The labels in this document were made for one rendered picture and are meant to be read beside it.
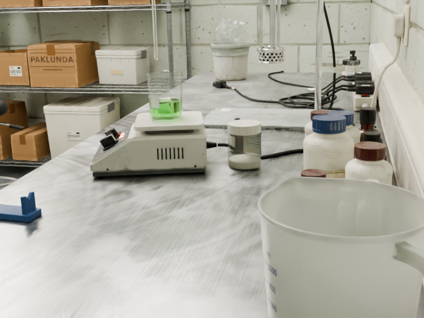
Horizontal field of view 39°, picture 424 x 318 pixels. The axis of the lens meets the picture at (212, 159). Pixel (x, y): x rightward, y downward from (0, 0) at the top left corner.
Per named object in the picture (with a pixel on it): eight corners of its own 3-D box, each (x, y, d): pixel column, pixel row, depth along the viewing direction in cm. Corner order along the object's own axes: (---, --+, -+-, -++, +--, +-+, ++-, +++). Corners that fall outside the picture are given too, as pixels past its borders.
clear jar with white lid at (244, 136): (243, 173, 103) (243, 128, 101) (221, 166, 108) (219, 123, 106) (268, 166, 107) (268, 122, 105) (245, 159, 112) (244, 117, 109)
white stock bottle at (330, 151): (292, 202, 89) (293, 116, 86) (328, 192, 93) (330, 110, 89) (325, 216, 83) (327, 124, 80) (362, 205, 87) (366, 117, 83)
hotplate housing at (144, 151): (90, 179, 102) (86, 134, 100) (100, 158, 115) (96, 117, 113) (219, 174, 103) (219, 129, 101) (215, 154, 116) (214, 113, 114)
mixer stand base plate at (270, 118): (197, 127, 138) (197, 123, 138) (214, 111, 157) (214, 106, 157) (329, 130, 132) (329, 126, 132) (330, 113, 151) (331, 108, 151)
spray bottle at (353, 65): (353, 84, 195) (354, 51, 192) (344, 82, 198) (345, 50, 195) (360, 82, 197) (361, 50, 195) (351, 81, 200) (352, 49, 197)
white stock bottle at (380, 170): (395, 220, 81) (400, 142, 78) (380, 236, 76) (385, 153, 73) (353, 212, 84) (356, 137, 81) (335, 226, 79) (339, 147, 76)
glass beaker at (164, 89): (186, 123, 104) (184, 74, 102) (149, 125, 103) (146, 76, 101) (182, 115, 111) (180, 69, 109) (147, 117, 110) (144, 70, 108)
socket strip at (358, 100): (353, 111, 152) (354, 94, 150) (352, 87, 189) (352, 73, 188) (376, 112, 151) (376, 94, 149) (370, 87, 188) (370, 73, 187)
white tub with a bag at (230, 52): (219, 75, 223) (217, 16, 217) (255, 76, 218) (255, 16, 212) (204, 81, 210) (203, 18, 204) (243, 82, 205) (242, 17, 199)
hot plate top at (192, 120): (133, 132, 101) (132, 126, 101) (137, 117, 113) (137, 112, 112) (204, 129, 102) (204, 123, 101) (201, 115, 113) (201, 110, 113)
